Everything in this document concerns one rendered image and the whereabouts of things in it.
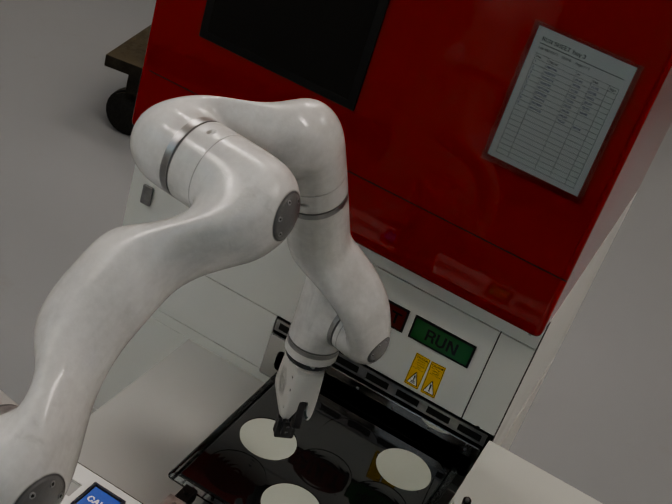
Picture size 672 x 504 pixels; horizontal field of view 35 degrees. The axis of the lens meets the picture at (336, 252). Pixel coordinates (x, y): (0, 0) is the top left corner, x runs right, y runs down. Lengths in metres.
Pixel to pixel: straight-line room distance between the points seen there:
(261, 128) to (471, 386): 0.78
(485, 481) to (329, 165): 0.73
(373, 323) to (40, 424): 0.57
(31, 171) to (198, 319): 2.16
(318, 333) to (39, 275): 2.14
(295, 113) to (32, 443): 0.48
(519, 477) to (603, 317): 2.61
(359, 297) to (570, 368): 2.62
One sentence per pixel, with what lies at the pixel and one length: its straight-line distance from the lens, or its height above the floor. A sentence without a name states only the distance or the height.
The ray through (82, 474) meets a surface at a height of 0.96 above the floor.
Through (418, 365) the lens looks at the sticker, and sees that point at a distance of 1.90.
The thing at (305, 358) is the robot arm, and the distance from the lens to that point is 1.62.
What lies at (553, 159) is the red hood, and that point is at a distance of 1.62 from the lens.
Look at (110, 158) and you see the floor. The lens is 4.36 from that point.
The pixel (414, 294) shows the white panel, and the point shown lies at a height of 1.16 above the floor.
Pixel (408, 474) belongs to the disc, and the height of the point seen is 0.90.
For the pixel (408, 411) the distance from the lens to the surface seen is 1.94.
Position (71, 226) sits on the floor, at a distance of 3.90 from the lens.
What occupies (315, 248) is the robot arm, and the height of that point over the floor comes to 1.39.
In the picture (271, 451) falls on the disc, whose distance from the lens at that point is 1.83.
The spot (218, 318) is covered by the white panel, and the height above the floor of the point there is 0.90.
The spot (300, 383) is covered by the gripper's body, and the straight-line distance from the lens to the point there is 1.63.
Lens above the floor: 2.12
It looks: 31 degrees down
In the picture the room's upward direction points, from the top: 19 degrees clockwise
